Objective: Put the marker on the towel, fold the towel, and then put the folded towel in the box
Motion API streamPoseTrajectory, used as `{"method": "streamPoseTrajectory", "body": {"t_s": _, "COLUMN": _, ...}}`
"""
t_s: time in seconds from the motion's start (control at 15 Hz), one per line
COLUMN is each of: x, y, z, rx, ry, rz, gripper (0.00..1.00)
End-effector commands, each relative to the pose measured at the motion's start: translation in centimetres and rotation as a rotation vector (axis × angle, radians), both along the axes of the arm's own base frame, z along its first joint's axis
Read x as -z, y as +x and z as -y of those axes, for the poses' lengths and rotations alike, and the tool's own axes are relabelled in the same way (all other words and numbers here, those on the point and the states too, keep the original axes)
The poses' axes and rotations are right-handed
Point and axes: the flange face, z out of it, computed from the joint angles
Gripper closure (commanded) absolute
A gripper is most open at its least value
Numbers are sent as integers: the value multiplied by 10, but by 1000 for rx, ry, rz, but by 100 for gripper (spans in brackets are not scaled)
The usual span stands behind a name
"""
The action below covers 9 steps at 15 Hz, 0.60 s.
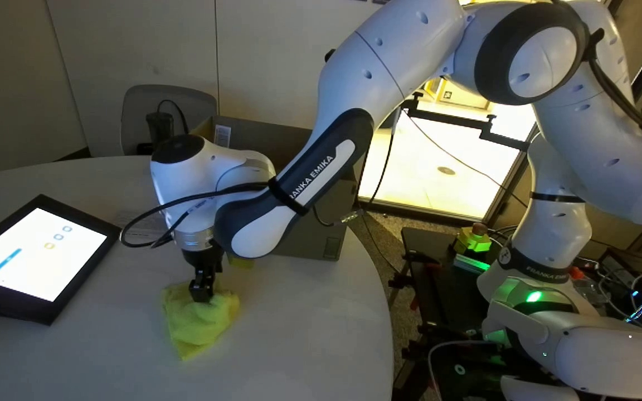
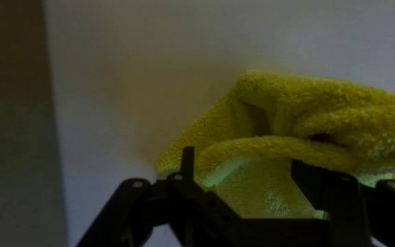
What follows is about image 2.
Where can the green microfibre towel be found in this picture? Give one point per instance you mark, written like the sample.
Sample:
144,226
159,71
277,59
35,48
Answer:
307,114

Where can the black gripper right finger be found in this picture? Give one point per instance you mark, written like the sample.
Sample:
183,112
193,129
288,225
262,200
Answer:
370,214

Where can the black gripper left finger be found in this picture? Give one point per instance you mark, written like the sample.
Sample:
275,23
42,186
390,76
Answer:
150,214

